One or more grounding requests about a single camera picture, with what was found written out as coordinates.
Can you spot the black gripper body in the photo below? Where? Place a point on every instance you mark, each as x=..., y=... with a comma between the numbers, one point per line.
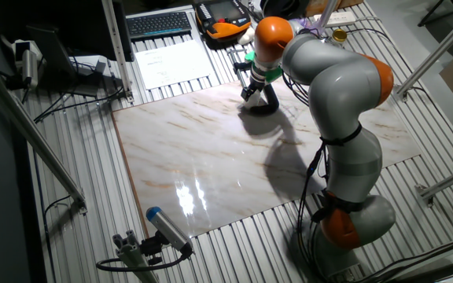
x=256, y=82

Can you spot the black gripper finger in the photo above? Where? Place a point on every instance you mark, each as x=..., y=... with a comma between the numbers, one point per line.
x=256, y=94
x=245, y=94

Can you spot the white round jar lid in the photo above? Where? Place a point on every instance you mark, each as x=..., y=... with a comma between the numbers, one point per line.
x=252, y=99

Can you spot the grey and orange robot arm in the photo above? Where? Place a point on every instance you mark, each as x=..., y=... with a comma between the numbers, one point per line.
x=340, y=90

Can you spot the jar with yellow lid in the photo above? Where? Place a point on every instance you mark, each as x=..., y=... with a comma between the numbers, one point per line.
x=339, y=35

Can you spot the black C-clamp with steel screw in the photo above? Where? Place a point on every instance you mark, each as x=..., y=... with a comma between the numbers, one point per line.
x=272, y=103

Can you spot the small white rounded object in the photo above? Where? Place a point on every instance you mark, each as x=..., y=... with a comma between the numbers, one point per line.
x=245, y=37

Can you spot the orange and black teach pendant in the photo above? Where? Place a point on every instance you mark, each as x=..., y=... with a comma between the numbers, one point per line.
x=222, y=28

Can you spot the translucent purple plastic bag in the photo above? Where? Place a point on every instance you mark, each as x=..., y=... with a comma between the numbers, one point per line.
x=309, y=24

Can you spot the white paper sheet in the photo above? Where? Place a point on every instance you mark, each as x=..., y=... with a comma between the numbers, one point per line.
x=171, y=63

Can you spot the marble pattern board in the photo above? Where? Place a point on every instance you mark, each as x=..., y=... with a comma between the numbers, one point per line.
x=195, y=157

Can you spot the brown cardboard box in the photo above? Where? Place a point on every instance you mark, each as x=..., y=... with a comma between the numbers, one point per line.
x=315, y=7

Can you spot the grey metal pole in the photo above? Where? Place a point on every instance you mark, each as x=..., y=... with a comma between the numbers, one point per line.
x=328, y=12

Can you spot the white power strip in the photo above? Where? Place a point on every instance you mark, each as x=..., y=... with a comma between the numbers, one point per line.
x=342, y=17

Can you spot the black computer keyboard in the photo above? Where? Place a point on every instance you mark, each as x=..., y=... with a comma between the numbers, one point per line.
x=157, y=24

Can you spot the grey electronics box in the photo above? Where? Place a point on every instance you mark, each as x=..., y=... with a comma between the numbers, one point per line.
x=90, y=65

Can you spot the black computer monitor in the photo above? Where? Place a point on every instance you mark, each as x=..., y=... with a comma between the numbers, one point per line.
x=89, y=27

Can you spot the aluminium profile bar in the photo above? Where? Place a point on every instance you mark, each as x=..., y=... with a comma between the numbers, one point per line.
x=446, y=181
x=439, y=50
x=34, y=132

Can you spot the short aluminium profile stub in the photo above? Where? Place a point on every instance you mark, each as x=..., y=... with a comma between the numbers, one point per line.
x=132, y=255

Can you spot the dark grey tilted panel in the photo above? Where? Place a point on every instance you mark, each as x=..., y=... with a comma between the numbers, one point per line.
x=51, y=51

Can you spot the dark metal beam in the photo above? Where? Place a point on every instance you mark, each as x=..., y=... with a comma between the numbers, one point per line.
x=439, y=271

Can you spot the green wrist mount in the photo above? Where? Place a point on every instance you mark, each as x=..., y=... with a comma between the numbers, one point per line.
x=273, y=74

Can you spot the aluminium profile post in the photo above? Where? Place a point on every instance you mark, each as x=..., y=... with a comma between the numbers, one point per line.
x=116, y=43

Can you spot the grey camera with blue cap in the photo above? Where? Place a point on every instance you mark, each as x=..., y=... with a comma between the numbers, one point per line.
x=167, y=228

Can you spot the black camera clamp mount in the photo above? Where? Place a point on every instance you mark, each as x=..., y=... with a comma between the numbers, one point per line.
x=152, y=247

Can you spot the grey camera on white mount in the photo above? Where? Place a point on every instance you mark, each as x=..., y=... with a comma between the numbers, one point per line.
x=30, y=67

